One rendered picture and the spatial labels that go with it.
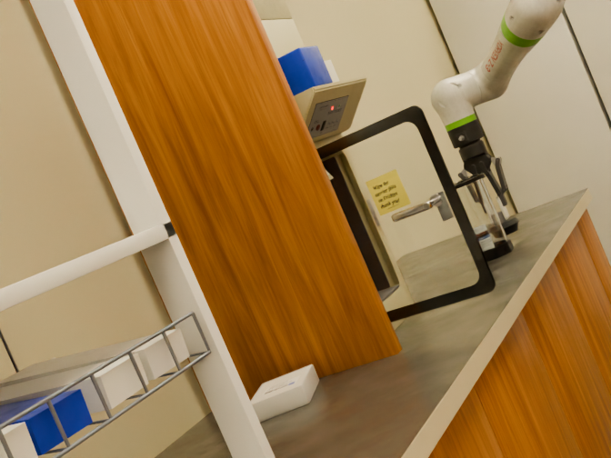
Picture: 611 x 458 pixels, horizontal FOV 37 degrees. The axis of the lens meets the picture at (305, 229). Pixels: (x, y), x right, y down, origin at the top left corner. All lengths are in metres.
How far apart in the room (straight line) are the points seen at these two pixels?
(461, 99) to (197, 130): 0.92
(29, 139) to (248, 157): 0.47
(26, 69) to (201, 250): 0.55
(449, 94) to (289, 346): 0.96
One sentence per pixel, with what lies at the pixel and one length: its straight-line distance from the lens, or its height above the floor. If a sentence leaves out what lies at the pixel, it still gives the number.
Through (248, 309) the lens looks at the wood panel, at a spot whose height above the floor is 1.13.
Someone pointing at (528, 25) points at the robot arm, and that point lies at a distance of 2.32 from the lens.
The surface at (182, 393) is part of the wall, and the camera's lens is 2.11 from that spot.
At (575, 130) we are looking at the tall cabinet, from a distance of 4.93.
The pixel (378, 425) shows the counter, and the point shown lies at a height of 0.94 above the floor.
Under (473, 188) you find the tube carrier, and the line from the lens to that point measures 2.49.
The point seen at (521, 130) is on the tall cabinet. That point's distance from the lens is 4.98.
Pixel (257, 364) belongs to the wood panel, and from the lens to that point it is 2.02.
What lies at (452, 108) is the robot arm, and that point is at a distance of 2.60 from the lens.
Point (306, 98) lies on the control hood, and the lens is 1.91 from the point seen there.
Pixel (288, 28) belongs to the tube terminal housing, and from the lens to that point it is 2.22.
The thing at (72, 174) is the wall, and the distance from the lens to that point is 2.07.
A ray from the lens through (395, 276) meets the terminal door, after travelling 1.91.
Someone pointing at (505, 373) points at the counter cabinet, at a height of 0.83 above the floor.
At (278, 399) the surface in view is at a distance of 1.80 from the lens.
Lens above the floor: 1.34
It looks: 3 degrees down
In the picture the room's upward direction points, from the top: 23 degrees counter-clockwise
